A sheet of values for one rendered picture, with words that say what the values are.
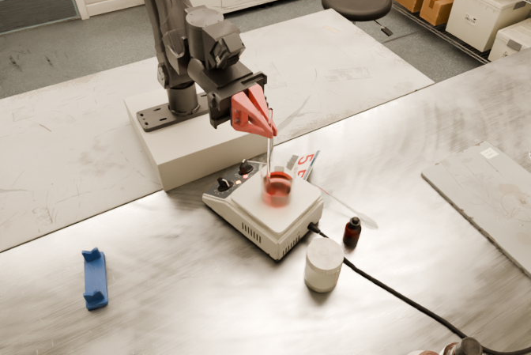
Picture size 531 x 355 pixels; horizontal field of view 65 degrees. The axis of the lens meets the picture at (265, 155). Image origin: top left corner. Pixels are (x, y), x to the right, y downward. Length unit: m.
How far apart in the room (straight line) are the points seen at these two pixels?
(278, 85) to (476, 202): 0.55
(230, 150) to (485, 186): 0.52
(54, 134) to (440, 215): 0.86
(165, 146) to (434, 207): 0.55
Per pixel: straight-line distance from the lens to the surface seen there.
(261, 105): 0.61
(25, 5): 3.57
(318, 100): 1.06
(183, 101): 0.88
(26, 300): 0.82
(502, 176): 0.99
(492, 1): 2.89
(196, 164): 0.84
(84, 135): 1.05
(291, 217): 0.70
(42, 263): 0.85
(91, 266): 0.80
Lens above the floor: 1.56
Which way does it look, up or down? 46 degrees down
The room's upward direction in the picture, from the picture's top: straight up
